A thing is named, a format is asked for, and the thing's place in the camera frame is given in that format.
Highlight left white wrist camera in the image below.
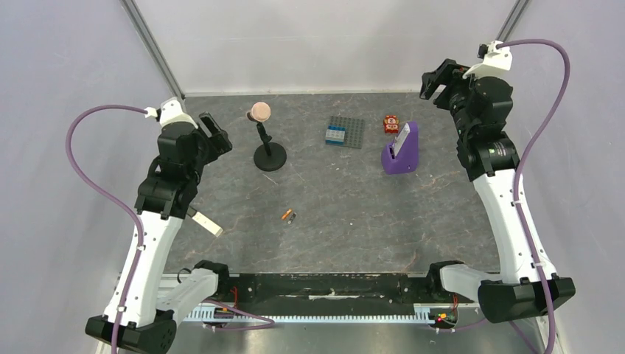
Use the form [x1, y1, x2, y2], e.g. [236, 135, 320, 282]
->
[144, 97, 198, 128]

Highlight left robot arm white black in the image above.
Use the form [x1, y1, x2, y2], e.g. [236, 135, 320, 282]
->
[85, 112, 232, 353]

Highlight orange battery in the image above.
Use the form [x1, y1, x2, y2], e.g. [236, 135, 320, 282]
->
[281, 208, 293, 220]

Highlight purple holder stand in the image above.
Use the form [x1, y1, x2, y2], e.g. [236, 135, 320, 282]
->
[381, 121, 419, 175]

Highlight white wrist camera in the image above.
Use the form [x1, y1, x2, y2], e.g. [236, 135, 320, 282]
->
[462, 41, 513, 79]
[144, 97, 198, 128]

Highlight purple cable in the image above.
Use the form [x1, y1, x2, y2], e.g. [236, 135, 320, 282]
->
[495, 38, 571, 354]
[65, 104, 153, 354]

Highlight white device in holder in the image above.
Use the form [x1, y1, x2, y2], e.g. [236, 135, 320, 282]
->
[391, 122, 411, 156]

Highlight grey lego baseplate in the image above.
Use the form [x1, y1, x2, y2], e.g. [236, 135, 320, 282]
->
[327, 116, 366, 149]

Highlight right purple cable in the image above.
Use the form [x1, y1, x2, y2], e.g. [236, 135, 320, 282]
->
[495, 38, 571, 354]

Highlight white remote control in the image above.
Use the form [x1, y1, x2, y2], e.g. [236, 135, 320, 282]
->
[187, 206, 223, 237]

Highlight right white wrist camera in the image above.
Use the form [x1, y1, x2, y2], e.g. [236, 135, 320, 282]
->
[462, 41, 513, 79]

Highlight white cable duct strip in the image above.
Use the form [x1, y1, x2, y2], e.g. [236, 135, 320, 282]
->
[184, 305, 436, 325]

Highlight blue white lego bricks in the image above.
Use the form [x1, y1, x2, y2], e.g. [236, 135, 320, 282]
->
[324, 125, 346, 145]

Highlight black stand with pink ball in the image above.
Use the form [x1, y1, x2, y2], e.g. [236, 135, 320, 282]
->
[247, 102, 287, 172]

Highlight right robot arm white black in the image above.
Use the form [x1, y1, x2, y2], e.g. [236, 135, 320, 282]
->
[419, 59, 576, 323]

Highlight red toy figure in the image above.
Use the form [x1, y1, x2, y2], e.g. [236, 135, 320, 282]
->
[383, 115, 399, 133]

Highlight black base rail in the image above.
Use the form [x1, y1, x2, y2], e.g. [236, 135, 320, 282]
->
[211, 273, 445, 316]

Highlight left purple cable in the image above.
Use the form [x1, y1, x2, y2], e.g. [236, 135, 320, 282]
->
[65, 104, 153, 354]

